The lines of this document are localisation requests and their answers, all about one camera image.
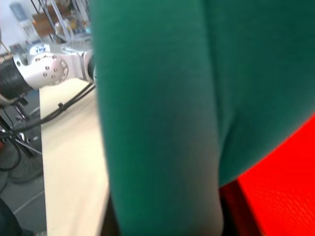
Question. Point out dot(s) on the green cloth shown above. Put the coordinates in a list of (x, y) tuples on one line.
[(197, 98)]

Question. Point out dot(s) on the brown cardboard box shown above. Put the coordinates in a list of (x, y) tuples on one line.
[(43, 23)]

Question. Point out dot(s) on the metal storage shelf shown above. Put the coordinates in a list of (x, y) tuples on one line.
[(64, 19)]

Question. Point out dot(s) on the water dispenser with blue bottle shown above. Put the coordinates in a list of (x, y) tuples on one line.
[(23, 19)]

